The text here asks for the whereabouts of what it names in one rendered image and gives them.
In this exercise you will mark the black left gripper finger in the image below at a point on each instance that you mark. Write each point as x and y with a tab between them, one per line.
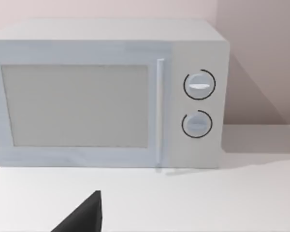
87	215

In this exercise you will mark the small white microwave knob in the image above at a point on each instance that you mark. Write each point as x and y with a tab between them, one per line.
196	124

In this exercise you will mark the pale microwave door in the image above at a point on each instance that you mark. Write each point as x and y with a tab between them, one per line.
75	53

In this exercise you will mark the large white microwave knob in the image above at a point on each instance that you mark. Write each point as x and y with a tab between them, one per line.
199	84

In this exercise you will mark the pale microwave oven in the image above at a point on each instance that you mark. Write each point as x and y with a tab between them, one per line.
193	48

